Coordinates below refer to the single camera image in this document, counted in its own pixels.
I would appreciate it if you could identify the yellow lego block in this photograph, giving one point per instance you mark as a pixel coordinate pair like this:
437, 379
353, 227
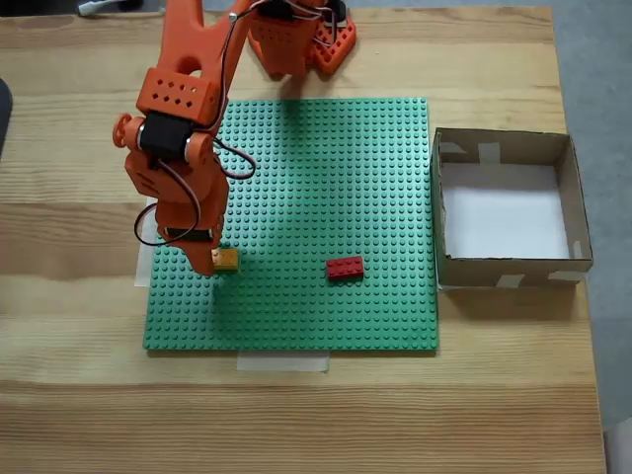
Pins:
228, 260

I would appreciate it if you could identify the black rounded object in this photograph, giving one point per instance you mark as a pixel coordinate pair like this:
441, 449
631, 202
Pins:
5, 118

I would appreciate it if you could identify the white paper sheet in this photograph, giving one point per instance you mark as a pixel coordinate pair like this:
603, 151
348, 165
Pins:
503, 217

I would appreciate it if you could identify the open cardboard box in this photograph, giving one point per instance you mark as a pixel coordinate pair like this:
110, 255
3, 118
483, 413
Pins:
513, 274

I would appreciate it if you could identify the green lego baseplate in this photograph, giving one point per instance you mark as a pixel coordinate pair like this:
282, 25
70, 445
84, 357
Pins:
321, 306

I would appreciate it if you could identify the translucent masking tape strip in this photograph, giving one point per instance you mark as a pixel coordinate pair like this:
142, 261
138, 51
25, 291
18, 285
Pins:
281, 364
143, 266

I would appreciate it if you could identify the red lego block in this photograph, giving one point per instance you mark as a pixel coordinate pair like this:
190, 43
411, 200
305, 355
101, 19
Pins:
345, 269

